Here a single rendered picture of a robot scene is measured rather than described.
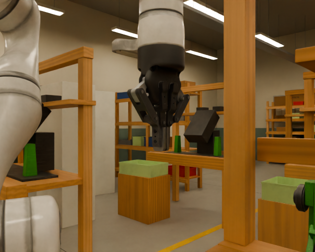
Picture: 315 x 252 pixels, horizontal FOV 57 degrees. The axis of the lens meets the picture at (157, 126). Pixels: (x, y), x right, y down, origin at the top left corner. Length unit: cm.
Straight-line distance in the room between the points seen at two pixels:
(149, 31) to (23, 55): 22
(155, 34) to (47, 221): 29
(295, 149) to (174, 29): 79
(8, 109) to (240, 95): 84
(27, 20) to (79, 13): 804
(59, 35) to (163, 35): 775
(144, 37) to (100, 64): 820
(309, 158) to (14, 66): 94
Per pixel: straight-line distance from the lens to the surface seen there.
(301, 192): 89
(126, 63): 925
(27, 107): 48
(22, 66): 52
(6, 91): 49
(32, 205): 42
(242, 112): 111
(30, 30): 63
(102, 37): 888
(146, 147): 673
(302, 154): 114
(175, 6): 47
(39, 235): 41
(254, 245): 121
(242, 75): 113
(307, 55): 93
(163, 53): 44
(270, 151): 117
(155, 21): 45
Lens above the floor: 132
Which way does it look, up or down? level
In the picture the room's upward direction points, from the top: straight up
